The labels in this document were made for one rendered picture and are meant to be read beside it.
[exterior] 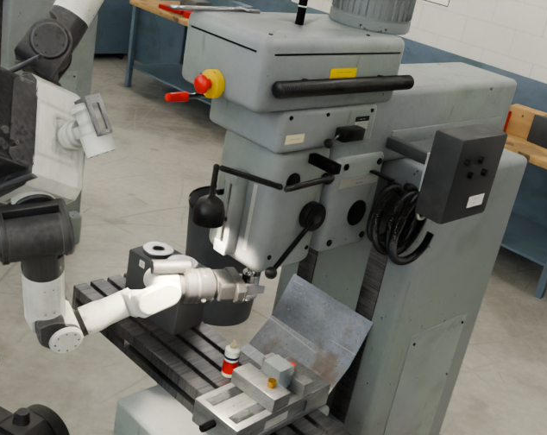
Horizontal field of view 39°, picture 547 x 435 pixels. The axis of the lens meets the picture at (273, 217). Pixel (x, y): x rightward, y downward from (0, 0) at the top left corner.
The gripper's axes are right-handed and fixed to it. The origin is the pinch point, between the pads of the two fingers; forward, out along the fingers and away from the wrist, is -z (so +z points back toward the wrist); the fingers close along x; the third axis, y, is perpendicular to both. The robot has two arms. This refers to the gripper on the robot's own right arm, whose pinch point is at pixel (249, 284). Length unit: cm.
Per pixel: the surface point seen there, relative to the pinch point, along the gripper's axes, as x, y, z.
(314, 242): -5.5, -14.9, -12.8
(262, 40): -18, -66, 16
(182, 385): 1.8, 31.6, 12.8
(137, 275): 36.9, 17.5, 18.5
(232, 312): 165, 113, -74
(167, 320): 24.5, 25.6, 11.5
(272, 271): -15.3, -12.2, 2.3
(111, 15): 726, 70, -121
